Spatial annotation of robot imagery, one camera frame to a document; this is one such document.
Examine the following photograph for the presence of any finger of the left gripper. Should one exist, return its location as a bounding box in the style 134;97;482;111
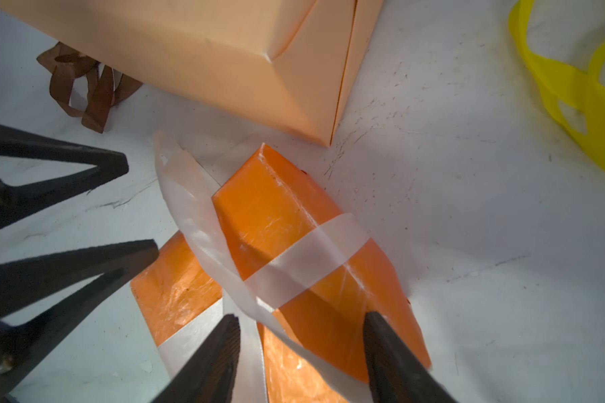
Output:
0;124;129;229
0;238;161;403

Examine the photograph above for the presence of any orange gift box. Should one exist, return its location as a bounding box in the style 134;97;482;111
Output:
131;145;431;402

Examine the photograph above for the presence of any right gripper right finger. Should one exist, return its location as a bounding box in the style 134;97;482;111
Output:
363;312;455;403

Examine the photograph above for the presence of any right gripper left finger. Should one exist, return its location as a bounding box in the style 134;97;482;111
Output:
154;314;240;403

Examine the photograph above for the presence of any brown ribbon bow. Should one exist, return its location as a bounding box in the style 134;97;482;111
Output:
36;42;142;134

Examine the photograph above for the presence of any white ribbon bow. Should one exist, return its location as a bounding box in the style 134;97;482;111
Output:
152;132;372;402

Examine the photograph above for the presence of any yellow ribbon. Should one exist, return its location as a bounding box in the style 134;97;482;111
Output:
508;1;605;171

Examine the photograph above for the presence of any tan gift box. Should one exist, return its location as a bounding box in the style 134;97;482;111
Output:
0;1;382;146

